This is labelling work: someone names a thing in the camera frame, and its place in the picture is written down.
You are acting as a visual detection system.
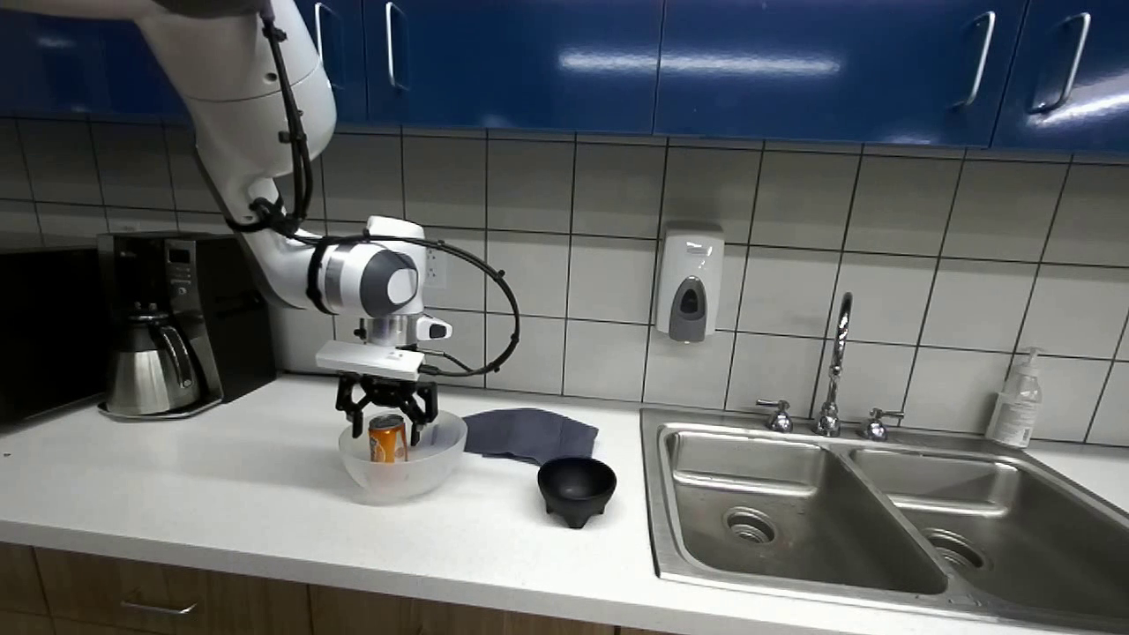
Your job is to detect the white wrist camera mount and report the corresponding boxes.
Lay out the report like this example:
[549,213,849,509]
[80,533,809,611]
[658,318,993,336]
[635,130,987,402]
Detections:
[311,310,454,382]

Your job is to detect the silver drawer handle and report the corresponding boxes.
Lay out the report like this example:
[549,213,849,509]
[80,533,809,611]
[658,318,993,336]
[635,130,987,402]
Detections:
[114,598,201,625]

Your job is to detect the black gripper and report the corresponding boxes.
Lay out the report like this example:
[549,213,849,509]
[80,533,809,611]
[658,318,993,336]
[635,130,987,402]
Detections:
[331,371,440,450]

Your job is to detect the wooden drawer front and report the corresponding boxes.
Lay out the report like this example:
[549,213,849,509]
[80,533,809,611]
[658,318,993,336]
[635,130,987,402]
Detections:
[307,581,622,635]
[31,549,313,635]

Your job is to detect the white wall soap dispenser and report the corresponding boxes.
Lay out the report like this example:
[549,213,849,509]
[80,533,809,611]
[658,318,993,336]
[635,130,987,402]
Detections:
[651,222,727,351]

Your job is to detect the clear plastic bowl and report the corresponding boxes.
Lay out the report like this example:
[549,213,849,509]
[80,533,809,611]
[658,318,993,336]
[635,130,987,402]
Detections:
[337,409,474,509]

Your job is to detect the clear soap bottle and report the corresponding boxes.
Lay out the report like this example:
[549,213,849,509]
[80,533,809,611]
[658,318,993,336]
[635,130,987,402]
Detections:
[985,347,1047,453]

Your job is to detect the black coffee maker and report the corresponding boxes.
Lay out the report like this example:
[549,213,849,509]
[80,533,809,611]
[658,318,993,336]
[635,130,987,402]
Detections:
[94,231,284,426]

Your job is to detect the orange soda can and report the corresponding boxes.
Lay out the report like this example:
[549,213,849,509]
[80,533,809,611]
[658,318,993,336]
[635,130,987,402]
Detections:
[367,409,412,471]

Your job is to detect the chrome sink faucet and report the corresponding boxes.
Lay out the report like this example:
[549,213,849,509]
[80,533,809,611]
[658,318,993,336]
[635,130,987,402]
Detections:
[812,289,858,440]

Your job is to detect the dark blue cloth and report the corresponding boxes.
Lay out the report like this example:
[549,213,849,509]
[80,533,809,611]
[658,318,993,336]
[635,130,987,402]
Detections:
[458,402,602,471]

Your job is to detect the steel coffee carafe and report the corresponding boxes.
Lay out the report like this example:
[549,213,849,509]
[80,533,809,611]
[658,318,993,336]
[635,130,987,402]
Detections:
[101,303,210,425]

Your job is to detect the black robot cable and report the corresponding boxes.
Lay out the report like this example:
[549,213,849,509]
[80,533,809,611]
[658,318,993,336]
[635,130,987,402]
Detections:
[417,235,525,382]

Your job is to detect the black steel microwave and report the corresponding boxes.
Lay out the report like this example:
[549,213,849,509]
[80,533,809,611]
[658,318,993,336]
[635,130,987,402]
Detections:
[0,244,118,434]

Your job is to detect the blue upper cabinet door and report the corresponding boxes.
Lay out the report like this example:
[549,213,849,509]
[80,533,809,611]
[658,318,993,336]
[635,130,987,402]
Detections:
[0,0,355,130]
[658,0,1022,152]
[349,0,664,138]
[996,0,1129,159]

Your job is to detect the chrome faucet handle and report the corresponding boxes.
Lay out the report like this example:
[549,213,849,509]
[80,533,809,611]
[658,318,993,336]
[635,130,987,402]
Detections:
[753,396,802,438]
[862,406,907,446]

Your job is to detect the small black bowl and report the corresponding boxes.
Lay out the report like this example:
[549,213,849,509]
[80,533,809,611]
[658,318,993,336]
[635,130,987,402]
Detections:
[533,453,622,533]

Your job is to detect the stainless steel double sink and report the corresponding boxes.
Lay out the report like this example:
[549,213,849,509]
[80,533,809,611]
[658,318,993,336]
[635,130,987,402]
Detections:
[638,406,1129,635]

